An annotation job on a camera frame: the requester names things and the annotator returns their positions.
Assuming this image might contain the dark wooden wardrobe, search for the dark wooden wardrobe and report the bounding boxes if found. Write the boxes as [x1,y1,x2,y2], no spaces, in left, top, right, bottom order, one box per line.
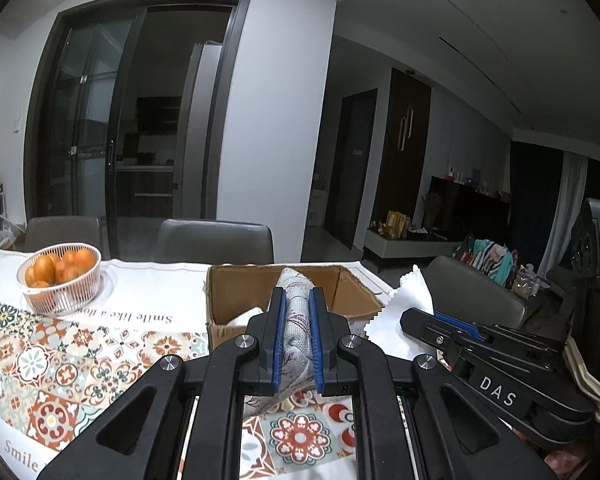
[375,68,432,241]

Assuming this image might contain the patterned tablecloth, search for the patterned tablecloth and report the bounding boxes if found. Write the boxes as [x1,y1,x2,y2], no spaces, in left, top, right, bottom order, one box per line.
[0,247,421,480]

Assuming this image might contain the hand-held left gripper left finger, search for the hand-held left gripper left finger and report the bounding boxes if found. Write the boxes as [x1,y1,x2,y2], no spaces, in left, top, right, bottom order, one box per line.
[36,286,287,480]

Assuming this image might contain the dark curtain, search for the dark curtain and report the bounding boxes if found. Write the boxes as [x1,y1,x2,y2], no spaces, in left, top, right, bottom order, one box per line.
[509,140,565,266]

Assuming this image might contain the white low cabinet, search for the white low cabinet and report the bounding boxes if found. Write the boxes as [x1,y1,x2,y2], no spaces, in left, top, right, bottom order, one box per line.
[364,225,463,273]

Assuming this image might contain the grey patterned cloth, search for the grey patterned cloth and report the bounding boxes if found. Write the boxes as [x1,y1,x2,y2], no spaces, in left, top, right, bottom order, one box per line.
[242,267,321,416]

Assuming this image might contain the white curtain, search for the white curtain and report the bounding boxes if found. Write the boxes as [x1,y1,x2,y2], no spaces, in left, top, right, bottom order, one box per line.
[537,152,588,281]

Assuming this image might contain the white plastic basket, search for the white plastic basket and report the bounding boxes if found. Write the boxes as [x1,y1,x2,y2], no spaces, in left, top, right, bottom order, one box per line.
[16,243,103,317]

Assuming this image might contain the brown cardboard box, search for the brown cardboard box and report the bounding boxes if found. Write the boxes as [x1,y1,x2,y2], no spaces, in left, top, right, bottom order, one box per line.
[203,263,385,353]

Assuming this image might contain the grey chair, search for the grey chair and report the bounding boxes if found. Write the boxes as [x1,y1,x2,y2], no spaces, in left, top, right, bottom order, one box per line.
[155,218,275,265]
[24,216,102,261]
[422,255,528,331]

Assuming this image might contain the dark sideboard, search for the dark sideboard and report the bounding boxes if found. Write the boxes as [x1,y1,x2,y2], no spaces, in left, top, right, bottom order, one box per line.
[425,176,511,243]

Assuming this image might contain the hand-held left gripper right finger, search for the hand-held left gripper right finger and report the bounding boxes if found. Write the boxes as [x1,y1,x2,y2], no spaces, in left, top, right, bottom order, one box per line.
[308,286,558,480]

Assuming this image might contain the white fabric piece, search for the white fabric piece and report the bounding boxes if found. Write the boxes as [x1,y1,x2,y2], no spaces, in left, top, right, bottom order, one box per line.
[219,305,266,331]

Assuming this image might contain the cream strap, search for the cream strap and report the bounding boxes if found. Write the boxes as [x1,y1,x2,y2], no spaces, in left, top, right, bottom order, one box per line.
[565,337,600,423]

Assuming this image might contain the yellow packages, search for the yellow packages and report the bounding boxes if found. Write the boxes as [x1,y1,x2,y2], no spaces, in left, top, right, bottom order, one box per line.
[385,210,413,236]

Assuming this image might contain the colourful clothes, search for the colourful clothes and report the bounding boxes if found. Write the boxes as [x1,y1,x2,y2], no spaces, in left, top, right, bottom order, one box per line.
[455,234,516,286]

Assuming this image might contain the clear wrapped package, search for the clear wrapped package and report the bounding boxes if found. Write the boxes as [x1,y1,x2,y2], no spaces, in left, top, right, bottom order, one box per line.
[510,265,551,301]

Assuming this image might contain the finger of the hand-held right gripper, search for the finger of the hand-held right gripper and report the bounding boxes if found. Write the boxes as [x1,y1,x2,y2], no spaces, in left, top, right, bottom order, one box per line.
[400,307,477,362]
[434,311,484,340]

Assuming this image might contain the dark ornate object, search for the dark ornate object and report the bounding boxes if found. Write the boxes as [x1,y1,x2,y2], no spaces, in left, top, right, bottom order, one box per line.
[570,197,600,331]

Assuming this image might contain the white zigzag-edged cloth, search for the white zigzag-edged cloth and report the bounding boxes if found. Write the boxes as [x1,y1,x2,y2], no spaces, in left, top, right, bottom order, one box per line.
[364,265,437,361]

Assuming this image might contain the dark sliding glass door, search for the dark sliding glass door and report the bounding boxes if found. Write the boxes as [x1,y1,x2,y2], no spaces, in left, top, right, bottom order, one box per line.
[24,0,253,256]

